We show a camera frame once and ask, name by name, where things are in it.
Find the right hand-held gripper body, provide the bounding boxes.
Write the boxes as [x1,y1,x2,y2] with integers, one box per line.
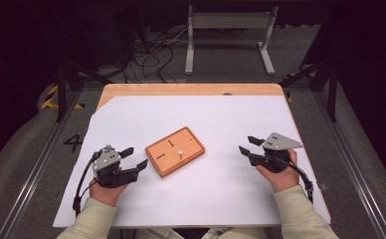
[248,131,304,174]

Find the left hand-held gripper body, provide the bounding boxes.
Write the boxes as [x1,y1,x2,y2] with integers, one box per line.
[92,144,139,189]

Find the wooden picture frame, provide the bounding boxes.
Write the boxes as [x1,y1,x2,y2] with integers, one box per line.
[144,125,206,178]

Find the person's left hand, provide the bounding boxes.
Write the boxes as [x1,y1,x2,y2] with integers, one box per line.
[89,167,129,207]

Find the person's right hand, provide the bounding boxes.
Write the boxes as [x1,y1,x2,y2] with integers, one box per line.
[255,148,300,193]

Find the white table sheet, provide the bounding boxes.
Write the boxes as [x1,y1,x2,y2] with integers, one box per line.
[52,95,332,229]

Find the person's left leg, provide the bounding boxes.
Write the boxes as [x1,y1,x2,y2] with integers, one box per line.
[132,227,185,239]

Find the person's leg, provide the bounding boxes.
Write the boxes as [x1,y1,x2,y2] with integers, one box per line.
[132,227,185,239]
[200,227,269,239]

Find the black metal stand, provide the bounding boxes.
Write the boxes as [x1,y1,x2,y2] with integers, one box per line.
[51,9,113,123]
[279,58,340,123]

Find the yellow black floor tape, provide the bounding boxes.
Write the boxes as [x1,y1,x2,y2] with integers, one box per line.
[40,84,86,111]

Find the person's right leg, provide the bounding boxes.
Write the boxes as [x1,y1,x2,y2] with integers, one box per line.
[200,227,269,239]

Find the white metal stand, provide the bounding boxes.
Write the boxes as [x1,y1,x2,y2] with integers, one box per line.
[184,5,280,76]

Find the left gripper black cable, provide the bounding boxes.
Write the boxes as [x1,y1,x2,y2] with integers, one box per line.
[72,150,102,217]

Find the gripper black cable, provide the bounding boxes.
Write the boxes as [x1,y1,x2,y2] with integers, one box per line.
[72,150,102,217]
[274,153,315,204]

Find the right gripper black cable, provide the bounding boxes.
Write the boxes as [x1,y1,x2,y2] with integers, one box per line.
[274,153,315,204]

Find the aluminium floor rail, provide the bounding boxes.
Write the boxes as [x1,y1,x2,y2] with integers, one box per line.
[0,89,84,239]
[311,89,386,239]

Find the tangle of black floor cables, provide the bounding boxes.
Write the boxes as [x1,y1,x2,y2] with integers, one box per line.
[119,24,190,85]

